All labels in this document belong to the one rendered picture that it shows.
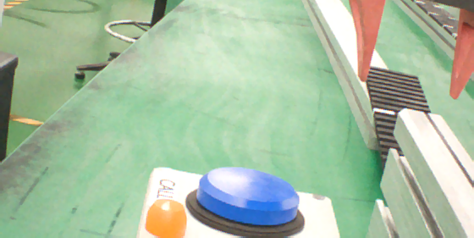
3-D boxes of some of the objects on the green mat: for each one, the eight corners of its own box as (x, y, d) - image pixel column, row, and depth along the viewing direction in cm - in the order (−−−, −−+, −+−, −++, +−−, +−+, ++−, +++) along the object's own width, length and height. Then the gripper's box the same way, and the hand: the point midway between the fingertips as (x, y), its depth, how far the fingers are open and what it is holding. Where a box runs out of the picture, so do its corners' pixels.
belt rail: (289, -23, 162) (293, -39, 161) (311, -19, 162) (315, -35, 161) (366, 148, 69) (375, 111, 68) (413, 156, 69) (422, 119, 69)
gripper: (498, -87, 68) (465, 91, 72) (361, -124, 67) (326, 63, 71) (528, -81, 61) (488, 114, 65) (378, -121, 60) (340, 86, 64)
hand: (410, 78), depth 68 cm, fingers open, 8 cm apart
